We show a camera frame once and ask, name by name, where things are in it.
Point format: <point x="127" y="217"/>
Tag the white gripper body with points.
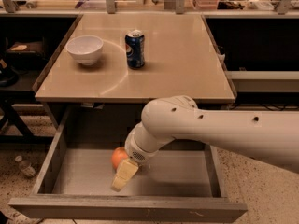
<point x="137" y="153"/>

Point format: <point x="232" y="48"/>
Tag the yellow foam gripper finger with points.
<point x="125" y="172"/>

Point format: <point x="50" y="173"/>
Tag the orange fruit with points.
<point x="118" y="155"/>

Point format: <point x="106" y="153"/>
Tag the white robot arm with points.
<point x="267" y="136"/>

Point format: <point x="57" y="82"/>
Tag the open grey top drawer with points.
<point x="182" y="183"/>

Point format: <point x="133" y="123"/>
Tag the grey counter cabinet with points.
<point x="145" y="56"/>

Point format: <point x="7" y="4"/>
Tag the clear plastic bottle on floor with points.
<point x="25" y="166"/>

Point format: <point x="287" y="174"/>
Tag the white ceramic bowl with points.
<point x="85" y="49"/>

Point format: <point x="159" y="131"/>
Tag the blue pepsi can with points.
<point x="134" y="42"/>

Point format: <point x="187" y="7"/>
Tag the black side table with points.
<point x="25" y="60"/>

